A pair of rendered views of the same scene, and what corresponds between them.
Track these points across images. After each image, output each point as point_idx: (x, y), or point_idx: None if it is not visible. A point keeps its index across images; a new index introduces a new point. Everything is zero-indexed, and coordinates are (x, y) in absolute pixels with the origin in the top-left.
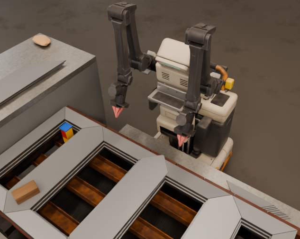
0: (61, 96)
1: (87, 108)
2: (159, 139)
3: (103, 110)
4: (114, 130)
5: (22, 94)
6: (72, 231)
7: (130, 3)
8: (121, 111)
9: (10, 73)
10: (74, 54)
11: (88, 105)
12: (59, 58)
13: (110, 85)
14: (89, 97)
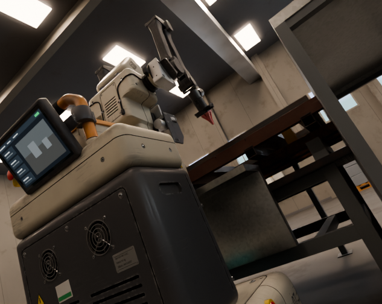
0: (305, 79)
1: (332, 120)
2: (240, 303)
3: (353, 151)
4: (233, 145)
5: (314, 62)
6: (233, 166)
7: (149, 20)
8: (206, 119)
9: (366, 19)
10: (309, 2)
11: (328, 113)
12: (329, 3)
13: (198, 87)
14: (318, 98)
